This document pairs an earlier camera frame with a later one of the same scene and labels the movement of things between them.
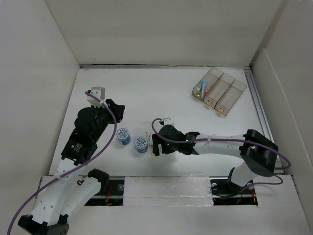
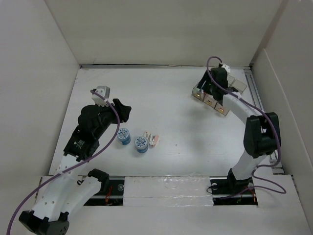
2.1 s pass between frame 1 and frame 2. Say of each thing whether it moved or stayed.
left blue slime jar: stayed
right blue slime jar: stayed
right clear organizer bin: stayed
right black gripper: moved
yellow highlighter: moved
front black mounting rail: stayed
